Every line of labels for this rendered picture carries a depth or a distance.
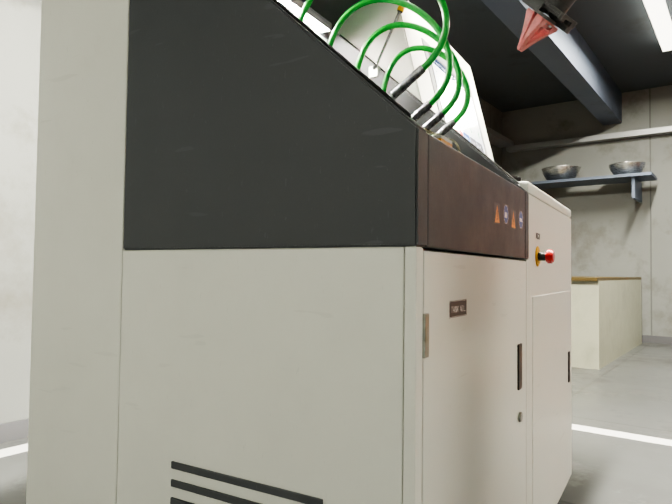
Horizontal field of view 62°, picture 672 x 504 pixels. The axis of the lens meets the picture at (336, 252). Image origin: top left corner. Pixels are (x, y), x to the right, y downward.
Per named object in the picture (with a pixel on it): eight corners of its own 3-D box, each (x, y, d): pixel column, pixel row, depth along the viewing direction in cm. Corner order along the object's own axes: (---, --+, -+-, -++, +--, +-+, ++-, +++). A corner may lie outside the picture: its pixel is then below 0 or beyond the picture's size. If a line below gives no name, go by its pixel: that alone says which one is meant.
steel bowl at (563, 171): (584, 183, 664) (584, 169, 665) (575, 178, 629) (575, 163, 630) (547, 186, 690) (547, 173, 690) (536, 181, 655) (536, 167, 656)
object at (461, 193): (427, 247, 77) (428, 132, 78) (398, 247, 80) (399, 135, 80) (525, 258, 131) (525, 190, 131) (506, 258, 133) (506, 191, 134)
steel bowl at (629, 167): (648, 177, 622) (648, 165, 622) (643, 172, 592) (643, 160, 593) (612, 180, 644) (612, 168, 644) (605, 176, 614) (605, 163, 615)
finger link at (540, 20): (512, 43, 120) (542, 2, 115) (534, 61, 116) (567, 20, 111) (495, 33, 115) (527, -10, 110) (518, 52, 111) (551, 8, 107)
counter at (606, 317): (642, 343, 622) (641, 277, 624) (597, 370, 441) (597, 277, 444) (576, 338, 663) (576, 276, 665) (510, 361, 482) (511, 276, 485)
